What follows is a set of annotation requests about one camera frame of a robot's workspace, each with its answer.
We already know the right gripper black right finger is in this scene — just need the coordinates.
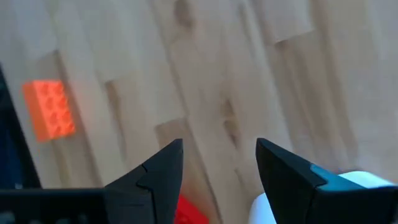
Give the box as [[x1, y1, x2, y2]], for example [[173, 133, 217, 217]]
[[255, 138, 398, 224]]

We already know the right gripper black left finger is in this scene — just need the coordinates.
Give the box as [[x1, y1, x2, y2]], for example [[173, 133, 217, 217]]
[[104, 138, 184, 224]]

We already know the red toy brick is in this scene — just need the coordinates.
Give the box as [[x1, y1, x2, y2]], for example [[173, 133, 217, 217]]
[[174, 194, 210, 224]]

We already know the large orange toy brick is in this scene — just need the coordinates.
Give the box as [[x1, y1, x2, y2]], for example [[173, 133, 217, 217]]
[[22, 79, 77, 143]]

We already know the white plastic storage bin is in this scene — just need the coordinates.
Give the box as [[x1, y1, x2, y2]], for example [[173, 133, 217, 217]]
[[248, 170, 398, 224]]

